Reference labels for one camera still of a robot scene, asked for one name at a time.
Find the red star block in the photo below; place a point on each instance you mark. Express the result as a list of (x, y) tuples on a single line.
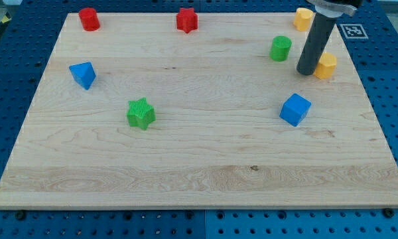
[(187, 20)]

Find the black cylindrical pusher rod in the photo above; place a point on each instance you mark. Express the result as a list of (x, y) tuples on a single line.
[(314, 46)]

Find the yellow hexagon block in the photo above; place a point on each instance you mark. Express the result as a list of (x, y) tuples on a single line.
[(326, 66)]

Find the blue cube block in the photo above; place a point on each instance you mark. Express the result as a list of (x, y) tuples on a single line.
[(295, 109)]

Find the fiducial marker tag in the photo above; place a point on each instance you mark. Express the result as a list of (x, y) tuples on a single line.
[(354, 31)]

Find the green star block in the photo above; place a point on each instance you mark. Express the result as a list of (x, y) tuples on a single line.
[(140, 113)]

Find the green cylinder block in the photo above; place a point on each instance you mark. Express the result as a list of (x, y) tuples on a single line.
[(280, 48)]

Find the blue triangle block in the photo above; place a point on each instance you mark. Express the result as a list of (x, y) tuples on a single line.
[(83, 74)]

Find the red cylinder block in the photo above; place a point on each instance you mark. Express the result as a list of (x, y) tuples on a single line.
[(89, 19)]

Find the wooden board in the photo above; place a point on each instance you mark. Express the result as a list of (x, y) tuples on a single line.
[(217, 142)]

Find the yellow heart block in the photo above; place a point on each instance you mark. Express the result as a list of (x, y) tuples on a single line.
[(302, 19)]

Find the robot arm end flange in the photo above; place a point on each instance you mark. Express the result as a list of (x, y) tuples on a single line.
[(336, 8)]

